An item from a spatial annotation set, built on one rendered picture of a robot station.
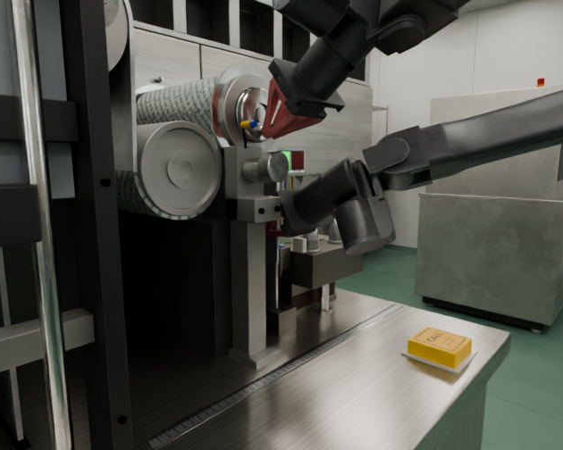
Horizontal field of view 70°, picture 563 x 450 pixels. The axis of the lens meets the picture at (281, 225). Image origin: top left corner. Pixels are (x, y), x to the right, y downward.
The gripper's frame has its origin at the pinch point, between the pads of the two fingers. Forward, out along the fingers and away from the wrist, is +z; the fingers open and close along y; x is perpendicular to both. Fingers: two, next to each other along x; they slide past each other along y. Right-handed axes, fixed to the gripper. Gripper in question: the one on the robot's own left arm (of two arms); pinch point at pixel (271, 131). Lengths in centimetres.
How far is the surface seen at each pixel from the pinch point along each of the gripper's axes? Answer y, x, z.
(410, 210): 452, 59, 185
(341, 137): 71, 25, 26
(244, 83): -1.9, 7.2, -1.6
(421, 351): 12.2, -35.9, 5.3
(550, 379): 208, -104, 67
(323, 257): 13.0, -16.1, 12.8
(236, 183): -6.0, -5.0, 4.9
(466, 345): 16.4, -38.1, 1.0
